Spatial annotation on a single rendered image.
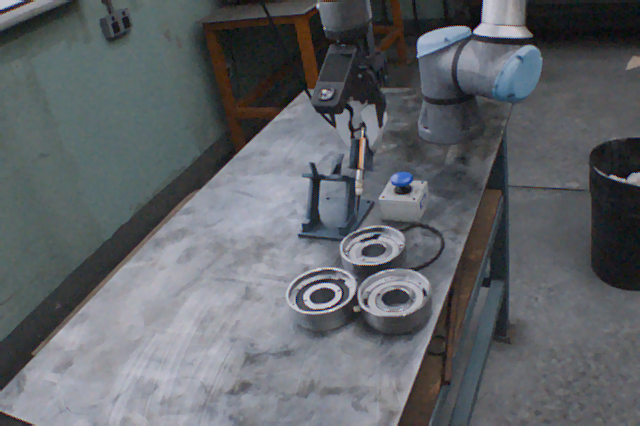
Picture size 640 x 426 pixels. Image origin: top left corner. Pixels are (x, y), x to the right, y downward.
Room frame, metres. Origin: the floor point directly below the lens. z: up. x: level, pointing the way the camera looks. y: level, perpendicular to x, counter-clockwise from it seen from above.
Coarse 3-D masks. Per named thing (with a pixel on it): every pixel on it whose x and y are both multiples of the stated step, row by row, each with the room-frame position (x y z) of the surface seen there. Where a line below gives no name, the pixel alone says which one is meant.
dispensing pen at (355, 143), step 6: (360, 126) 0.89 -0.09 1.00; (366, 126) 0.89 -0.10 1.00; (354, 144) 0.87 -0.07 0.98; (354, 150) 0.86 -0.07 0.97; (354, 156) 0.86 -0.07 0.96; (354, 162) 0.85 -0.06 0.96; (354, 168) 0.85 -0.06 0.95; (360, 168) 0.85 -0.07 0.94; (360, 174) 0.85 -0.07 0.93; (360, 180) 0.85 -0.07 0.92; (360, 186) 0.85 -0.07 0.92; (360, 192) 0.84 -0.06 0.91; (360, 198) 0.84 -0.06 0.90
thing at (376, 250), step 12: (372, 228) 0.84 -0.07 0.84; (384, 228) 0.83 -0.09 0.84; (348, 240) 0.82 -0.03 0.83; (372, 240) 0.82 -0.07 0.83; (396, 240) 0.80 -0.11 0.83; (348, 252) 0.80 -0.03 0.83; (360, 252) 0.79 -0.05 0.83; (372, 252) 0.81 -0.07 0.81; (384, 252) 0.80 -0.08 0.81; (348, 264) 0.76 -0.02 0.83; (360, 264) 0.75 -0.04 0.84; (372, 264) 0.74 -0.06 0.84; (384, 264) 0.74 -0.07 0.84; (396, 264) 0.75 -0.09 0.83; (360, 276) 0.75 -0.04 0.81
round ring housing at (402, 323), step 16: (384, 272) 0.71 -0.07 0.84; (400, 272) 0.71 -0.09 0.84; (416, 272) 0.70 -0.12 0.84; (368, 288) 0.70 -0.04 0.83; (384, 288) 0.69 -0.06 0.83; (400, 288) 0.68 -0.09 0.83; (384, 304) 0.66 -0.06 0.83; (432, 304) 0.64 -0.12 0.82; (368, 320) 0.64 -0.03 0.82; (384, 320) 0.62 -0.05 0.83; (400, 320) 0.61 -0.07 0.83; (416, 320) 0.62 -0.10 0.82
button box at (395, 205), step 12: (384, 192) 0.93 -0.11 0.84; (396, 192) 0.92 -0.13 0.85; (408, 192) 0.91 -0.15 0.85; (420, 192) 0.91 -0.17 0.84; (384, 204) 0.91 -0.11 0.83; (396, 204) 0.90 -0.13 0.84; (408, 204) 0.89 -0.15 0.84; (420, 204) 0.90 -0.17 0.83; (384, 216) 0.91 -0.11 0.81; (396, 216) 0.90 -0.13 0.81; (408, 216) 0.89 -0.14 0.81; (420, 216) 0.89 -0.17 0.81
